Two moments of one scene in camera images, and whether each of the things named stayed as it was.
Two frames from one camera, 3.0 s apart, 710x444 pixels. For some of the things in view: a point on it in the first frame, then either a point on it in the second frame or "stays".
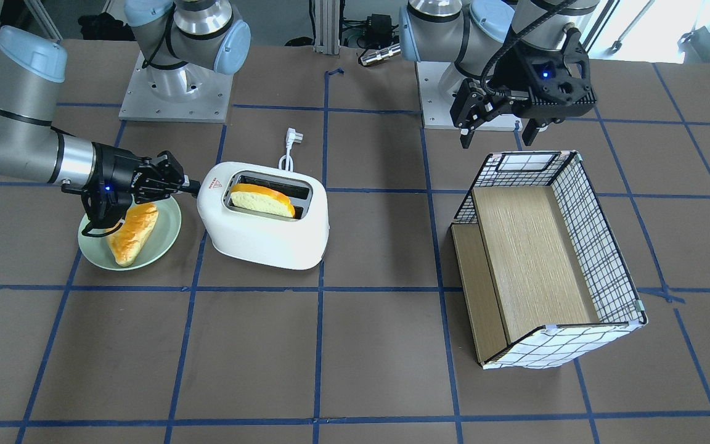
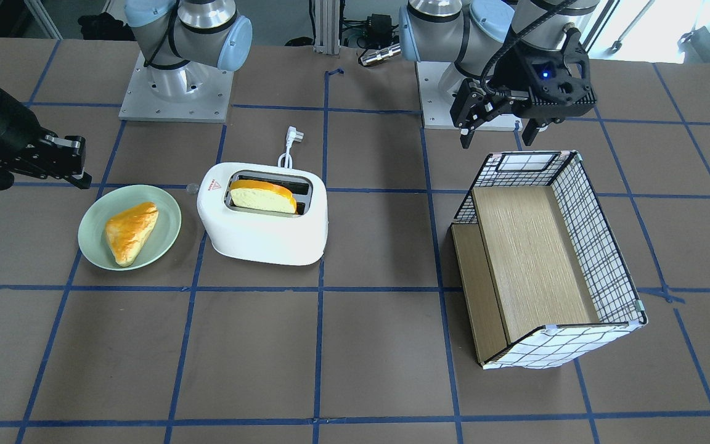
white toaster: x=296 y=243 stays
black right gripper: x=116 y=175 → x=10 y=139
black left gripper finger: x=532 y=128 stays
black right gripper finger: x=469 y=112 stays
